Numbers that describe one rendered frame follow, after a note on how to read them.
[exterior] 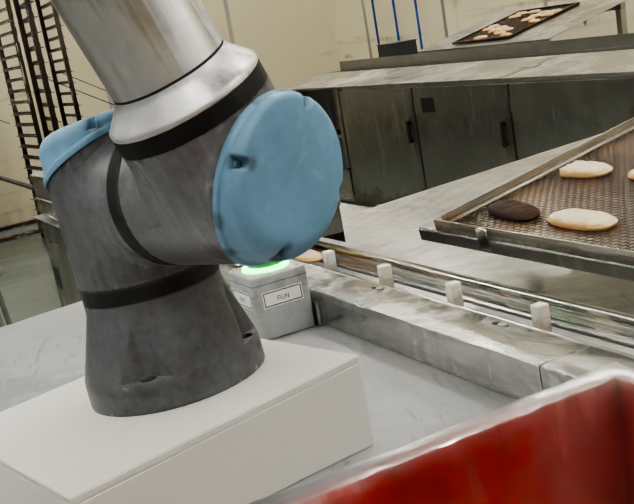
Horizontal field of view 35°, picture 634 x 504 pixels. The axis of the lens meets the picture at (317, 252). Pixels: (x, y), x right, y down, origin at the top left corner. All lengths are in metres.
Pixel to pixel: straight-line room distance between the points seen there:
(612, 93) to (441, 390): 2.98
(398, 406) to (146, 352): 0.23
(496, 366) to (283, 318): 0.34
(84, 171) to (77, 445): 0.21
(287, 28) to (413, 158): 3.89
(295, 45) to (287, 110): 8.05
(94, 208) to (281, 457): 0.23
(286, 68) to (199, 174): 8.01
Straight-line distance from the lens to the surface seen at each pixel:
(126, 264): 0.79
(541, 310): 0.96
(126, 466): 0.72
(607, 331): 0.94
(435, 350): 0.97
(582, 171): 1.29
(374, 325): 1.06
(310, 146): 0.69
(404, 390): 0.94
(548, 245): 1.09
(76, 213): 0.80
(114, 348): 0.81
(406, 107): 4.95
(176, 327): 0.80
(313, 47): 8.80
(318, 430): 0.80
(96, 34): 0.67
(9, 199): 7.97
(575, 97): 3.99
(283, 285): 1.14
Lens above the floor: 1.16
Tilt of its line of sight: 13 degrees down
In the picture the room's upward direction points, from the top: 10 degrees counter-clockwise
